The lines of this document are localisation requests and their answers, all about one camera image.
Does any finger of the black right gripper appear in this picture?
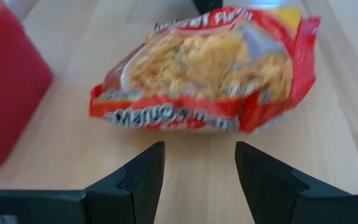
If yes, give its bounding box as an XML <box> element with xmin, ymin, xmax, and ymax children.
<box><xmin>193</xmin><ymin>0</ymin><xmax>223</xmax><ymax>15</ymax></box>

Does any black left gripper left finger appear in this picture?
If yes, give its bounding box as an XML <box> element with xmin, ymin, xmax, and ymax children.
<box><xmin>0</xmin><ymin>141</ymin><xmax>166</xmax><ymax>224</ymax></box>

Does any red plastic bin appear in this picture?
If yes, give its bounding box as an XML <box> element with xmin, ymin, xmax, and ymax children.
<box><xmin>0</xmin><ymin>0</ymin><xmax>54</xmax><ymax>180</ymax></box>

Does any red beef ramen noodle pack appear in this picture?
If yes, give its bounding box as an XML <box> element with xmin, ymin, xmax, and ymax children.
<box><xmin>88</xmin><ymin>6</ymin><xmax>321</xmax><ymax>134</ymax></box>

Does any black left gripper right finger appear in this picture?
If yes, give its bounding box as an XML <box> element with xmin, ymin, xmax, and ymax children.
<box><xmin>234</xmin><ymin>141</ymin><xmax>358</xmax><ymax>224</ymax></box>

